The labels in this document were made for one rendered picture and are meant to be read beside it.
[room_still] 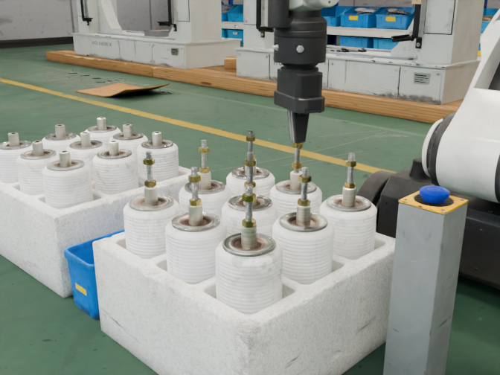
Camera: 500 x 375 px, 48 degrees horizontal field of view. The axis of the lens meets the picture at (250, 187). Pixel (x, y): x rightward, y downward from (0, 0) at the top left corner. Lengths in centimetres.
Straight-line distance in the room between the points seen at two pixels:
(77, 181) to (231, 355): 56
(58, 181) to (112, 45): 377
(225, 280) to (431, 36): 235
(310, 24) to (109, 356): 65
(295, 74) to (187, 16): 327
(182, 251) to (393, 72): 230
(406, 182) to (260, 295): 56
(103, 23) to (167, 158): 406
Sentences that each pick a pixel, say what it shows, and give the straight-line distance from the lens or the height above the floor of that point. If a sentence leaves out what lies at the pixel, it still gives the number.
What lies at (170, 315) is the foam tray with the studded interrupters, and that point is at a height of 13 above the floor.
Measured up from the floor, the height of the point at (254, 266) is 24.
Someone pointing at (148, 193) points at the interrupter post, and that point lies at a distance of 95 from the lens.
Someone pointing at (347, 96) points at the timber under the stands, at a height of 7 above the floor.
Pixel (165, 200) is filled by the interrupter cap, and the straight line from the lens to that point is 97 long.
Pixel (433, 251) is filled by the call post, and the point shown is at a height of 25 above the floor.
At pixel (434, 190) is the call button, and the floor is 33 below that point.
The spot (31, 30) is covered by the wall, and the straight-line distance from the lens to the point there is 751.
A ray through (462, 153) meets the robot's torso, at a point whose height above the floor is 33.
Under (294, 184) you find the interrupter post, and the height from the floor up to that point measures 26.
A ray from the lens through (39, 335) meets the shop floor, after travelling 112.
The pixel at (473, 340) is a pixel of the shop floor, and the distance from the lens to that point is 112.
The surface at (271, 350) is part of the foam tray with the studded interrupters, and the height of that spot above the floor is 13.
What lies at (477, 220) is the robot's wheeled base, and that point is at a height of 18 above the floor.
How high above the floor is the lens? 59
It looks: 19 degrees down
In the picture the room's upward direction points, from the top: straight up
